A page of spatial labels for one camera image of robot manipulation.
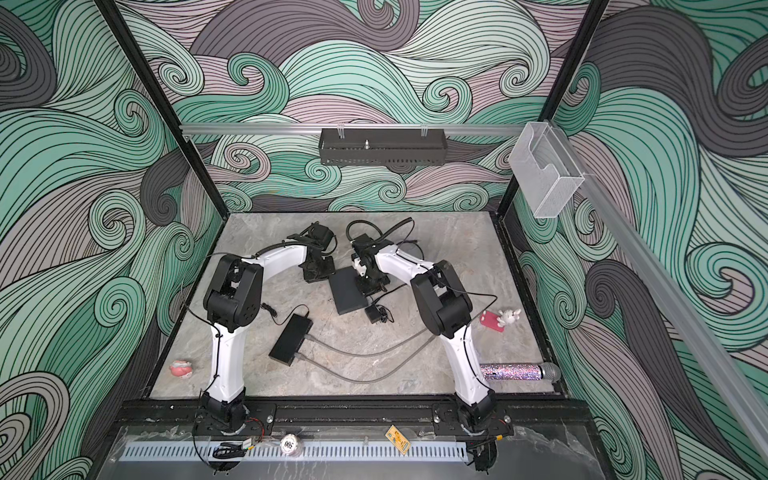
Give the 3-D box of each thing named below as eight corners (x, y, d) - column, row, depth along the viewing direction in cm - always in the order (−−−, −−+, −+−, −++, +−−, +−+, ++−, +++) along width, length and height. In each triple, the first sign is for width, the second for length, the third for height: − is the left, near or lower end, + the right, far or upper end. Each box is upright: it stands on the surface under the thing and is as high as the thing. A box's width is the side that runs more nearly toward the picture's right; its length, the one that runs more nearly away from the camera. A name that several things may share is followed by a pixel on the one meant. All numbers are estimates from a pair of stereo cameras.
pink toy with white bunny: (483, 332, 90) (492, 319, 84) (481, 322, 92) (489, 309, 86) (513, 332, 90) (524, 319, 84) (510, 322, 92) (520, 309, 86)
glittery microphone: (483, 382, 81) (488, 377, 77) (480, 367, 83) (484, 362, 80) (554, 382, 81) (562, 377, 77) (549, 367, 83) (556, 362, 80)
